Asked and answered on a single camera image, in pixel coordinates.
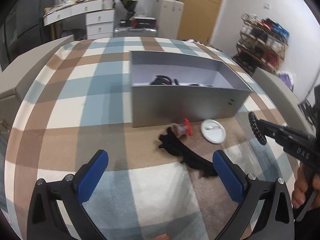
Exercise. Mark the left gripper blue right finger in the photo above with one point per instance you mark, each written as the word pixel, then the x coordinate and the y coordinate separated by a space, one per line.
pixel 231 175

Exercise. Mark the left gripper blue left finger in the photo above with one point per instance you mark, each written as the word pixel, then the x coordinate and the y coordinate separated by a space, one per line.
pixel 88 176

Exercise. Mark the black fabric hair accessory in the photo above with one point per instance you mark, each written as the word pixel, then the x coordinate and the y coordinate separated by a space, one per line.
pixel 175 147

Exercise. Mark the person's right hand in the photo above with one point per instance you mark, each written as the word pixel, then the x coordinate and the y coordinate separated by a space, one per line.
pixel 301 186

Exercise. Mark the person's left hand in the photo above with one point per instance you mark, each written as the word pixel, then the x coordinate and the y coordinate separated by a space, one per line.
pixel 162 237

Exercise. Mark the white round pin badge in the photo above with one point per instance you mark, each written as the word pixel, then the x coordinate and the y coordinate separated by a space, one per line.
pixel 213 131

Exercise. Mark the clear cup with red rim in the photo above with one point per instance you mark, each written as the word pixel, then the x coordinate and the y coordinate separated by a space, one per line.
pixel 182 129

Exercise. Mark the plaid checkered blanket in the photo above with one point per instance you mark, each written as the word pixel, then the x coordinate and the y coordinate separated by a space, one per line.
pixel 80 102

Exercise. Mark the wooden shoe rack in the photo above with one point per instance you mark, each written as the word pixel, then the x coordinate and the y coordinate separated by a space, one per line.
pixel 262 44

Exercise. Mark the grey open cardboard box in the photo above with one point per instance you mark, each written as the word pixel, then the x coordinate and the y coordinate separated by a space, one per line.
pixel 168 87

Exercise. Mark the grey box lid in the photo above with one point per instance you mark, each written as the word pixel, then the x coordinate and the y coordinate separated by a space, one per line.
pixel 20 74

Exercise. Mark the silver suitcase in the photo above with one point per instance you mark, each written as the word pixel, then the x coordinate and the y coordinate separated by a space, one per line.
pixel 134 32

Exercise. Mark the red black shoe box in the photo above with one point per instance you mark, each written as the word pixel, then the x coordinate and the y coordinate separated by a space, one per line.
pixel 143 22

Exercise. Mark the white desk with drawers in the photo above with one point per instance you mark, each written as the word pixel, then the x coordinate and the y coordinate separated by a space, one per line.
pixel 97 16

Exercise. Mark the wooden door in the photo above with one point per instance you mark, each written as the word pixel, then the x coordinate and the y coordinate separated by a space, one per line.
pixel 198 20

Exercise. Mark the beige wardrobe cabinet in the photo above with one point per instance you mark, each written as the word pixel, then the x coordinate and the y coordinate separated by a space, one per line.
pixel 168 14

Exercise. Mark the dark flower bouquet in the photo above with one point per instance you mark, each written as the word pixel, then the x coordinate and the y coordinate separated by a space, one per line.
pixel 130 6

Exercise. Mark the black refrigerator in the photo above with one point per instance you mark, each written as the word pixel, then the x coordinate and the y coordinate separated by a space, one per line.
pixel 23 29

